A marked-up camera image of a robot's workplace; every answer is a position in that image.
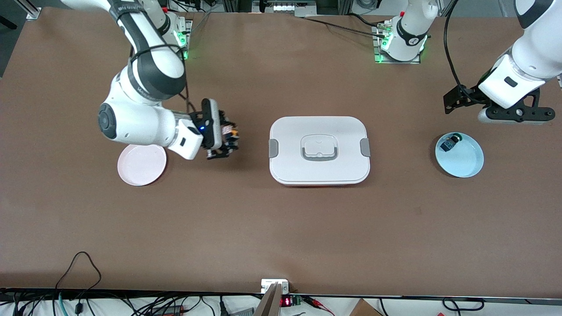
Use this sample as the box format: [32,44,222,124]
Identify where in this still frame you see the light blue round plate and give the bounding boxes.
[435,132,484,178]

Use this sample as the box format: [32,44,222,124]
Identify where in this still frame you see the pink round plate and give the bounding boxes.
[117,144,168,187]

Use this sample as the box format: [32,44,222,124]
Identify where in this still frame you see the grey aluminium bar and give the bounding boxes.
[254,283,284,316]

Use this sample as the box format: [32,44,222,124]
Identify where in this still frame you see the black power adapter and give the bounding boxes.
[151,305,186,316]

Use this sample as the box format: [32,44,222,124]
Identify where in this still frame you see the red clip leads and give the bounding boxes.
[306,297,336,316]

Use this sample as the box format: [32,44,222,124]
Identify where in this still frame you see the brown cardboard piece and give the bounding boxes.
[349,298,383,316]

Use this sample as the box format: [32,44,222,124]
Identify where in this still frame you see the aluminium corner profile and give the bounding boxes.
[15,0,43,21]

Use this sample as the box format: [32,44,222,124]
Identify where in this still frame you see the green push button switch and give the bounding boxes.
[440,133,464,152]

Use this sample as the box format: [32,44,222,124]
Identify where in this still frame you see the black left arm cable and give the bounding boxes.
[443,0,484,104]

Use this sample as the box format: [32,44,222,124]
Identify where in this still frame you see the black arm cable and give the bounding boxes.
[129,44,196,115]
[443,0,484,104]

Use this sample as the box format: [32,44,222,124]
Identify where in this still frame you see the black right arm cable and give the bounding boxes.
[129,44,196,115]

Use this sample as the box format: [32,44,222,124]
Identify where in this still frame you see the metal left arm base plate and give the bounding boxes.
[373,24,422,65]

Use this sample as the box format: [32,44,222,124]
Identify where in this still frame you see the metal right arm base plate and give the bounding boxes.
[174,19,194,61]

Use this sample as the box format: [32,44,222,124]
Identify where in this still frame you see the aluminium frame with white strip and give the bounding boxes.
[252,0,317,17]

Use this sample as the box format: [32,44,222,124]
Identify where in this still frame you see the black cable across table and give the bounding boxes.
[302,13,389,38]

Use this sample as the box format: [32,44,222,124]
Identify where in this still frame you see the white bracket block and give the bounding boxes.
[261,279,290,294]

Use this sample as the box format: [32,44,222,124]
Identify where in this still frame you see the black looped thin cable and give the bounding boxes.
[54,251,103,308]

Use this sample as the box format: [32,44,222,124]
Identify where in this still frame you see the black coiled cable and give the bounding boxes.
[442,297,486,312]

